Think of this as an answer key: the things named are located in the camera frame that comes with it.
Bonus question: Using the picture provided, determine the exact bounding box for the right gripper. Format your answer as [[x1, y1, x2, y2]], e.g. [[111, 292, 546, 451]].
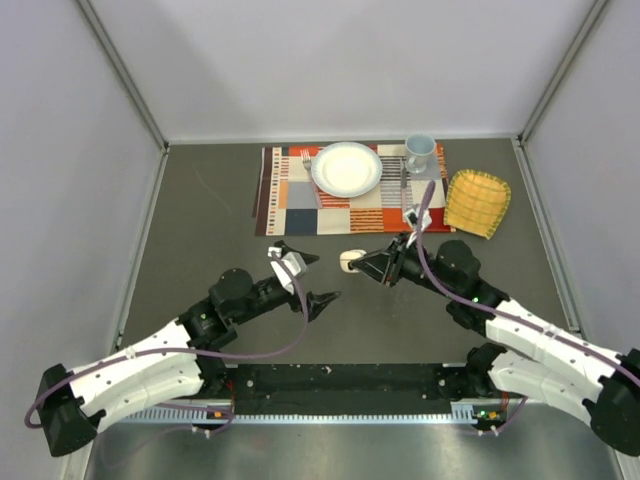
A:
[[353, 230, 457, 299]]

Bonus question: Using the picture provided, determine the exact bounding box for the beige earbud charging case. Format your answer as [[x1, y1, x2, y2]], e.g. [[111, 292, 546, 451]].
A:
[[339, 249, 366, 273]]

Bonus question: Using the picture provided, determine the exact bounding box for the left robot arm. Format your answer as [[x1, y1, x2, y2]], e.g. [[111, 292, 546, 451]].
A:
[[25, 241, 339, 457]]

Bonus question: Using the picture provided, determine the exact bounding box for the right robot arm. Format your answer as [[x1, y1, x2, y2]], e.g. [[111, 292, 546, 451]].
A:
[[340, 234, 639, 457]]

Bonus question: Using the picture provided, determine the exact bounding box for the patchwork placemat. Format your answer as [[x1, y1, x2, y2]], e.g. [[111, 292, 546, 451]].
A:
[[253, 143, 455, 236]]

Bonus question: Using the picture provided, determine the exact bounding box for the white plate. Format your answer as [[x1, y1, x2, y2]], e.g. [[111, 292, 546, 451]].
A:
[[312, 142, 383, 198]]

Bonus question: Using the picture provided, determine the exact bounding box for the yellow woven cloth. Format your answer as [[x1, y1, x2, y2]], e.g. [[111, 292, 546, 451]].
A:
[[444, 169, 512, 240]]

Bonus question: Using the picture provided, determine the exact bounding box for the silver fork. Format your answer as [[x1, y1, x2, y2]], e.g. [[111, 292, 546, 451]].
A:
[[301, 149, 323, 209]]

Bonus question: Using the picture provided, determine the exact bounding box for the light blue cup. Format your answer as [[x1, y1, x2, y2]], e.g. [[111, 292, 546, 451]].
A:
[[405, 134, 438, 174]]

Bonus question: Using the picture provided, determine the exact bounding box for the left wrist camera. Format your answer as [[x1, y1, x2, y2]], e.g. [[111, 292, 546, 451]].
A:
[[267, 246, 308, 295]]

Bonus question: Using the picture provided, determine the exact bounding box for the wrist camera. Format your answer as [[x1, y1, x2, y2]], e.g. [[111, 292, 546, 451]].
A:
[[403, 204, 432, 234], [267, 246, 308, 295]]

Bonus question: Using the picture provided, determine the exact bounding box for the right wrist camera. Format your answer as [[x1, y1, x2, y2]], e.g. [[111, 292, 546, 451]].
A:
[[403, 204, 432, 234]]

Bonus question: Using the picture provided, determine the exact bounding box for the pink handled knife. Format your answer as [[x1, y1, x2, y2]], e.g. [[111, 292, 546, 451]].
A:
[[400, 163, 407, 223]]

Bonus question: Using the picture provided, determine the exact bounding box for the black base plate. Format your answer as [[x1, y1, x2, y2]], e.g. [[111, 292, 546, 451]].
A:
[[227, 364, 478, 416]]

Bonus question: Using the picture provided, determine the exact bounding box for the grey cable duct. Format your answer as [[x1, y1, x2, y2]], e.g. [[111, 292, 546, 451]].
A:
[[121, 402, 507, 427]]

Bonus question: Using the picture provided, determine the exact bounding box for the aluminium frame rail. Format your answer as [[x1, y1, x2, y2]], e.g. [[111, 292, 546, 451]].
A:
[[73, 361, 143, 404]]

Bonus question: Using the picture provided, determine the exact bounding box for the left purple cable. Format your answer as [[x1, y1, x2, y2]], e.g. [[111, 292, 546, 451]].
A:
[[23, 259, 310, 435]]

